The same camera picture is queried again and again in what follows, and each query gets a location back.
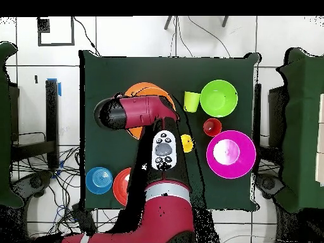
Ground blue tape strip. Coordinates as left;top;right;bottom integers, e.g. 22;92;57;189
47;77;62;97

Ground black floor box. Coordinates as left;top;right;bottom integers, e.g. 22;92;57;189
71;202;99;236

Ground dark green table cloth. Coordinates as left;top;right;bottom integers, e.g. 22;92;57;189
79;49;260;211

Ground pink plastic bowl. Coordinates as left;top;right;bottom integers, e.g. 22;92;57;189
206;130;257;180

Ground blue plastic bowl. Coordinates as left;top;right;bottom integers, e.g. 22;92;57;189
85;166;114;196

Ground green covered side table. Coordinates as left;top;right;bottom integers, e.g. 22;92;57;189
0;41;23;208
274;47;324;213

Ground red plastic cup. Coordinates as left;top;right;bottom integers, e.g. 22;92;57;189
202;118;223;138

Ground orange plastic bowl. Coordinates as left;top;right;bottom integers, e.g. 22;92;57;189
123;82;177;140

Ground tangled floor cables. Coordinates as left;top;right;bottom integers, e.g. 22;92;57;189
11;144;122;239

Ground red-orange plastic bowl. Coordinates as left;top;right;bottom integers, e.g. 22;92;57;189
112;167;132;207

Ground yellow plastic cup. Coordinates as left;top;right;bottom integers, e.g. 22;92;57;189
180;134;195;153

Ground black floor cable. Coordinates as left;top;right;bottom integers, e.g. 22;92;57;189
73;16;102;57

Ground black metal stand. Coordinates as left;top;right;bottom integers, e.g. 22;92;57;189
11;78;60;170

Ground green plastic bowl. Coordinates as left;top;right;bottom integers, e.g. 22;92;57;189
199;79;239;118

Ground green plastic cup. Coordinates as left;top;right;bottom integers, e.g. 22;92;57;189
184;91;201;114

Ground black square floor frame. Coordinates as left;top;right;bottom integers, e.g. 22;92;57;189
37;16;76;47

